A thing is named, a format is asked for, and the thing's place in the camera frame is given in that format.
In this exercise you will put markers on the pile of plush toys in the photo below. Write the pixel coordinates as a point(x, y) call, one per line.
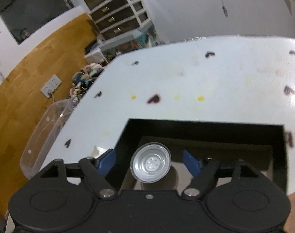
point(84, 79)

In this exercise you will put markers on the clear plastic storage bin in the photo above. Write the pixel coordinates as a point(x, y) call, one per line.
point(44, 136)

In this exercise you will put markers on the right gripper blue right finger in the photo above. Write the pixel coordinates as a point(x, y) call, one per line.
point(204, 176)

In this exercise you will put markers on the clear plastic funnel cup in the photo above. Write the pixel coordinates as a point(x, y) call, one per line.
point(150, 163)

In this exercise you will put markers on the dark window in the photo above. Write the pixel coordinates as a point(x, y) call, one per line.
point(24, 17)

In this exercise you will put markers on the white wall power socket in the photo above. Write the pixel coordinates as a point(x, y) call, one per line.
point(50, 86)

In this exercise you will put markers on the black storage box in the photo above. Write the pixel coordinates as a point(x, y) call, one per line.
point(262, 146)

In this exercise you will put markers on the white plastic drawer unit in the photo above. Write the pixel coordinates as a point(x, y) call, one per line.
point(116, 17)

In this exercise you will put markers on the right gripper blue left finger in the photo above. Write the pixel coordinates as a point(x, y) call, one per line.
point(94, 172)

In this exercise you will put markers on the teal low cabinet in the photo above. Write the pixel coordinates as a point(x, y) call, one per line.
point(134, 40)

